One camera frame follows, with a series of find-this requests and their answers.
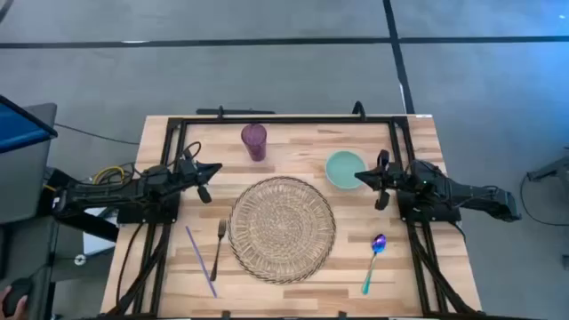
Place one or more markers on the black fork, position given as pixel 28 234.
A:
pixel 221 226

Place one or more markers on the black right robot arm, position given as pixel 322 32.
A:
pixel 467 193

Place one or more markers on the purple plastic tumbler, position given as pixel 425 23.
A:
pixel 254 138

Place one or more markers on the teal round plate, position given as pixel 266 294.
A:
pixel 342 169

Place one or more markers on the black loop hook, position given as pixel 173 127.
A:
pixel 359 109

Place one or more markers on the computer monitor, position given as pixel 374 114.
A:
pixel 18 129

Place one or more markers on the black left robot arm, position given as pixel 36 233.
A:
pixel 111 193

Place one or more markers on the black computer mouse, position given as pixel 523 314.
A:
pixel 18 293

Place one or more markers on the black metal table frame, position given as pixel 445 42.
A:
pixel 289 120

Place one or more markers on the white paper sheet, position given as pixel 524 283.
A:
pixel 95 242

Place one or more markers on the white round disc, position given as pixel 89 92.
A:
pixel 80 260

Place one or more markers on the round woven placemat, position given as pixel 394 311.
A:
pixel 280 231

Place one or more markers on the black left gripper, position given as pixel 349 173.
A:
pixel 189 171

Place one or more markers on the person's hand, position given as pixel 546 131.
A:
pixel 4 298

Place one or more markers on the purple straw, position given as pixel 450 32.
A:
pixel 201 262

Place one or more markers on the black diagonal desk beam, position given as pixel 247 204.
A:
pixel 84 222

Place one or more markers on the grey chair base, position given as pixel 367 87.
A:
pixel 551 169

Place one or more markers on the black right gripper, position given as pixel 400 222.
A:
pixel 387 178

